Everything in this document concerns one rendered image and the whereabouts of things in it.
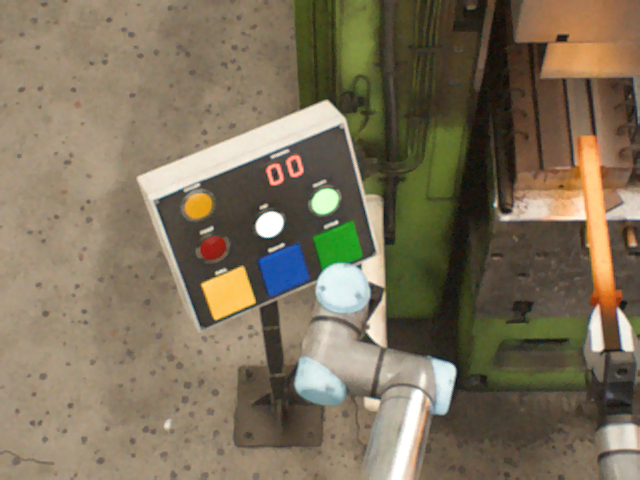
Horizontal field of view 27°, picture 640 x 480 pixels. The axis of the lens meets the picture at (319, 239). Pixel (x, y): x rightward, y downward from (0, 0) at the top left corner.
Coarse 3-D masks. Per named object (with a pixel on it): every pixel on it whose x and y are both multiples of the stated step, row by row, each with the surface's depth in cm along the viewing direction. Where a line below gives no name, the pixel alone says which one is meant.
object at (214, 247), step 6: (210, 240) 210; (216, 240) 211; (222, 240) 211; (204, 246) 210; (210, 246) 211; (216, 246) 211; (222, 246) 212; (204, 252) 211; (210, 252) 211; (216, 252) 212; (222, 252) 212; (210, 258) 212; (216, 258) 212
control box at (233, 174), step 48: (240, 144) 210; (288, 144) 207; (336, 144) 211; (144, 192) 206; (192, 192) 205; (240, 192) 208; (288, 192) 212; (336, 192) 215; (192, 240) 209; (240, 240) 213; (288, 240) 216; (192, 288) 214; (288, 288) 221
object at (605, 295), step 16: (592, 144) 228; (592, 160) 227; (592, 176) 225; (592, 192) 224; (592, 208) 222; (592, 224) 221; (592, 240) 219; (592, 256) 219; (608, 256) 218; (608, 272) 216; (608, 288) 215; (592, 304) 216; (608, 304) 213; (608, 320) 212; (608, 336) 210
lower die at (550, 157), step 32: (512, 32) 243; (512, 64) 240; (512, 96) 236; (544, 96) 235; (608, 96) 235; (512, 128) 234; (544, 128) 232; (608, 128) 232; (512, 160) 235; (544, 160) 229; (576, 160) 228; (608, 160) 229
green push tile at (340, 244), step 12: (336, 228) 218; (348, 228) 218; (324, 240) 218; (336, 240) 219; (348, 240) 220; (324, 252) 219; (336, 252) 220; (348, 252) 221; (360, 252) 222; (324, 264) 220
